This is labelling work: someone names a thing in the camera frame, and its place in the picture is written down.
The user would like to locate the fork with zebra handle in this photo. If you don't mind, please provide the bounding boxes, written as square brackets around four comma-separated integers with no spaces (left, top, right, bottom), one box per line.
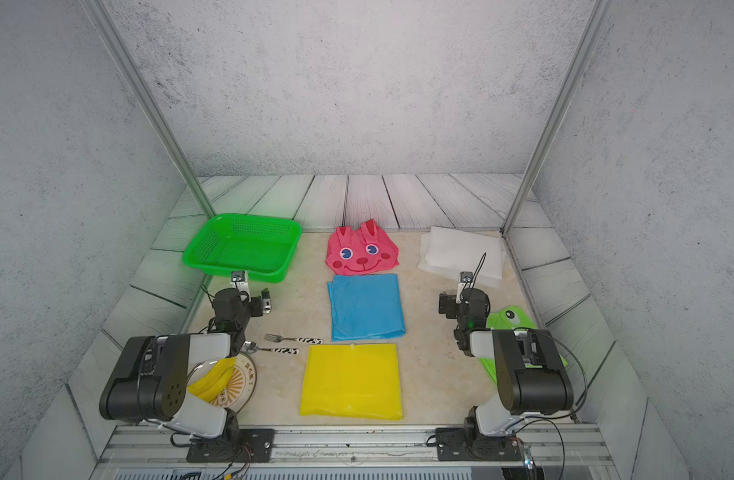
[264,333,324,345]

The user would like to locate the aluminium front rail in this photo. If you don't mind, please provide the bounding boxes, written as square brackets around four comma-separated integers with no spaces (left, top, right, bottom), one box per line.
[92,423,619,479]

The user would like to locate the green frog folded raincoat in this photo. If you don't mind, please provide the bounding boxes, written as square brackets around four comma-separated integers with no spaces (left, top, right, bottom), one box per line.
[480,306,537,384]

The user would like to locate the green plastic basket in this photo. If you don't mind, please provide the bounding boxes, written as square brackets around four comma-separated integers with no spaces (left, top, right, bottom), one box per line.
[182,213,303,283]

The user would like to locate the left metal corner post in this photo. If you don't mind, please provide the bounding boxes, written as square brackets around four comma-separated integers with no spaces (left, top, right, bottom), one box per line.
[81,0,216,218]

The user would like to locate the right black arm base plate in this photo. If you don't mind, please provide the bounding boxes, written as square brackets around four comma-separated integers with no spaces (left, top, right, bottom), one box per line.
[426,427,523,462]

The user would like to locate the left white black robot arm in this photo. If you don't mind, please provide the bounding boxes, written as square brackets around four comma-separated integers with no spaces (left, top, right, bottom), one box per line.
[99,288,271,440]

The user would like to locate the yellow raincoat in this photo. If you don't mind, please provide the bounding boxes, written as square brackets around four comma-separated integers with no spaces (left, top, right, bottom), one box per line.
[299,343,404,421]

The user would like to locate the pink bunny raincoat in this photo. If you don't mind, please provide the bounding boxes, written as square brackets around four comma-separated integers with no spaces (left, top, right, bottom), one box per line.
[325,219,399,276]

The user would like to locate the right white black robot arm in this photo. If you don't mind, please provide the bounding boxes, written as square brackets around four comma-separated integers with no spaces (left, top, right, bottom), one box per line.
[438,288,575,440]

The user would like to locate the right metal corner post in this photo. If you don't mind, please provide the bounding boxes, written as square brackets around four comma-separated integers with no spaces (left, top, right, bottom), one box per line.
[501,0,613,238]

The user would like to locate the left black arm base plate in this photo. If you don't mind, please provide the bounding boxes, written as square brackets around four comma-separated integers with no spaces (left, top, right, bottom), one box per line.
[186,428,276,463]

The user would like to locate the yellow bananas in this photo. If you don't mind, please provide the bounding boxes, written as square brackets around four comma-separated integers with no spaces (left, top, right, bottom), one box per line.
[188,357,236,403]

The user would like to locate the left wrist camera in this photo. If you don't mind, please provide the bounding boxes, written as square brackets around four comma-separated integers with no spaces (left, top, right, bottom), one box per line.
[231,270,249,291]

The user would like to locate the metal corner post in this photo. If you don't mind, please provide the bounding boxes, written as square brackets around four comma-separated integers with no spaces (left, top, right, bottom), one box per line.
[501,0,613,238]
[81,0,216,218]

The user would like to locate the blue raincoat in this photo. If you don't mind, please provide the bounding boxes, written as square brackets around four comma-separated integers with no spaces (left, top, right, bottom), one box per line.
[327,274,406,341]

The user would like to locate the round patterned plate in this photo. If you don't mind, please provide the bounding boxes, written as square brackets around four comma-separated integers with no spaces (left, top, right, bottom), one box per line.
[187,353,258,411]

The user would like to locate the spoon with zebra handle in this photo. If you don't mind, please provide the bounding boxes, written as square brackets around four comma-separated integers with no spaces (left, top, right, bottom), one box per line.
[241,341,300,355]

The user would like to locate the white folded raincoat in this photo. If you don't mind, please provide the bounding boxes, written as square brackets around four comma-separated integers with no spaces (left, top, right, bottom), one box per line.
[418,226,505,288]

